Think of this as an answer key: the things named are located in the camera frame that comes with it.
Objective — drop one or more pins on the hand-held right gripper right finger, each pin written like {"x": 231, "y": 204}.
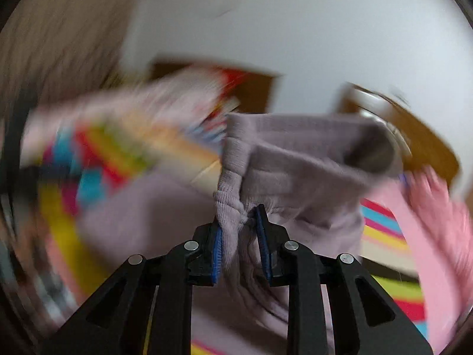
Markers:
{"x": 263, "y": 244}

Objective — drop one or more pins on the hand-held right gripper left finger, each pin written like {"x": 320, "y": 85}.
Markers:
{"x": 218, "y": 255}

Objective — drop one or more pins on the striped pillow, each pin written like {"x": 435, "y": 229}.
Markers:
{"x": 218, "y": 125}

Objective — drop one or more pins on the colourful striped blanket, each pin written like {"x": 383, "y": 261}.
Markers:
{"x": 111, "y": 155}

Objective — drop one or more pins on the wooden headboard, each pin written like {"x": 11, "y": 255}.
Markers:
{"x": 258, "y": 92}

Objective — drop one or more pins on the pink floral quilt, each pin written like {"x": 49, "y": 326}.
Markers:
{"x": 166, "y": 96}

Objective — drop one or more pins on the red cloth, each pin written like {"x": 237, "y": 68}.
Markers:
{"x": 232, "y": 79}

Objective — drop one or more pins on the pink fleece cloth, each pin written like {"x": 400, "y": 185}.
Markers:
{"x": 436, "y": 247}

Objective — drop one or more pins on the pleated curtain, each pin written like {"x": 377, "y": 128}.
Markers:
{"x": 55, "y": 44}

